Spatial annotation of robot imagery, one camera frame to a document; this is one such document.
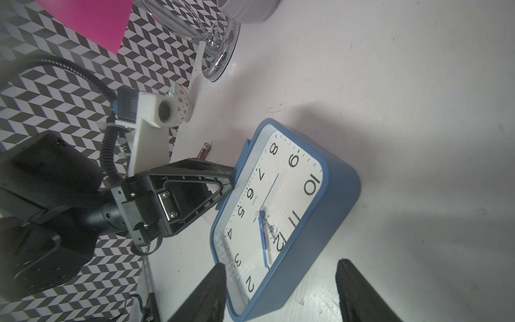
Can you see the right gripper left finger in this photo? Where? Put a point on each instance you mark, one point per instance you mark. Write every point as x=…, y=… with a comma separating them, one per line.
x=207, y=302

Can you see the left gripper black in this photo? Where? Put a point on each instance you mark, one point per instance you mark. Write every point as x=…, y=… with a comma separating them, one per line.
x=164, y=201

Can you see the blue alarm clock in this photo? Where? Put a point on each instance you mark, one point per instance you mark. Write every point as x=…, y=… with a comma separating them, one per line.
x=290, y=197

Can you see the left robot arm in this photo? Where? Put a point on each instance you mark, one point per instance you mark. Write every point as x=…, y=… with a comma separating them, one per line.
x=53, y=209

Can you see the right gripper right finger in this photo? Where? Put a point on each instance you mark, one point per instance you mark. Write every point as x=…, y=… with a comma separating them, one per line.
x=358, y=300

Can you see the green patterned dish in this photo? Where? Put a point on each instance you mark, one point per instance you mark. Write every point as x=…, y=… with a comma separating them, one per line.
x=181, y=107

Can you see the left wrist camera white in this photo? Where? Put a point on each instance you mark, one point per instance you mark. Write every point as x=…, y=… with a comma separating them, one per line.
x=144, y=122

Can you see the pink wine glass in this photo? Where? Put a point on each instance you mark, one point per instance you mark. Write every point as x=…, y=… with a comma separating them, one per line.
x=103, y=22

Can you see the grey small bowl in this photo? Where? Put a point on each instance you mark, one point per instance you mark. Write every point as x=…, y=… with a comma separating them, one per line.
x=248, y=11

